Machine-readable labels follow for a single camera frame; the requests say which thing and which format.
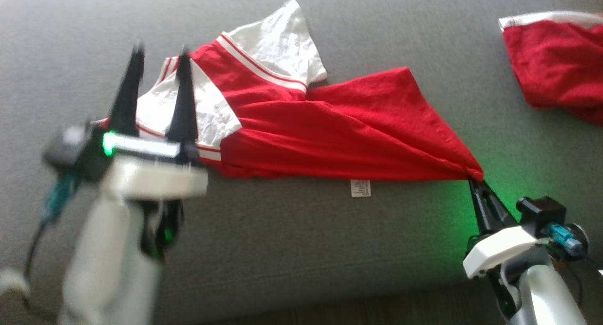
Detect black left cable teal plug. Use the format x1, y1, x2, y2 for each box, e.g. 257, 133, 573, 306
0, 171, 81, 300

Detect black right cable teal plug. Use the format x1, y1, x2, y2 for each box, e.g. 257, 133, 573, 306
546, 223, 603, 275

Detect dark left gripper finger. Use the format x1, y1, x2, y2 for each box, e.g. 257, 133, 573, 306
165, 46, 199, 146
107, 41, 146, 138

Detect black cable teal plug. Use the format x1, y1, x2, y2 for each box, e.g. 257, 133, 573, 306
546, 223, 603, 275
0, 171, 81, 300

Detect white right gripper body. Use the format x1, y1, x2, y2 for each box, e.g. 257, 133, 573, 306
462, 224, 552, 280

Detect red shirt with white sleeves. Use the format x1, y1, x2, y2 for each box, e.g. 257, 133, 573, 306
97, 0, 485, 197

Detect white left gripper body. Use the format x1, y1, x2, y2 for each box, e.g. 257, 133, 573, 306
100, 131, 209, 201

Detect grey sofa seat cushion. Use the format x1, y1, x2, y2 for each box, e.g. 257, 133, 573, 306
0, 0, 603, 323

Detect red shorts with white waistband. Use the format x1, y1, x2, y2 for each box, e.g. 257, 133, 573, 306
498, 10, 603, 127

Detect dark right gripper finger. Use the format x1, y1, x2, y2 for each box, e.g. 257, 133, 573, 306
468, 179, 496, 236
477, 180, 520, 232

